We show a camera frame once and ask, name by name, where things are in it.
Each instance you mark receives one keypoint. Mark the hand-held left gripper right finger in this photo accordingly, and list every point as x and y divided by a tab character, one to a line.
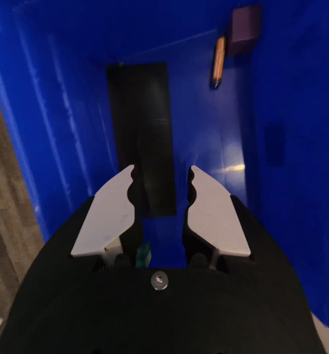
215	213

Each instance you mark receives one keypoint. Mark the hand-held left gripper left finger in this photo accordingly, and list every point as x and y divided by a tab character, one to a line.
109	213

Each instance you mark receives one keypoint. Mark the black rectangular slab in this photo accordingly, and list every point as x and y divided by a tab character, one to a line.
145	132

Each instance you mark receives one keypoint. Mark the blue plastic bin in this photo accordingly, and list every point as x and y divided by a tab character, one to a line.
208	124

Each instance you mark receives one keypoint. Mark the small green block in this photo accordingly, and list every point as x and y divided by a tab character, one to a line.
143	255

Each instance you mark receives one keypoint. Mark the orange pencil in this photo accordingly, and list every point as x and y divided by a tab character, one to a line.
218	60

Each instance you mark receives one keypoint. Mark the purple block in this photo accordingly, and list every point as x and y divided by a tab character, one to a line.
243	29

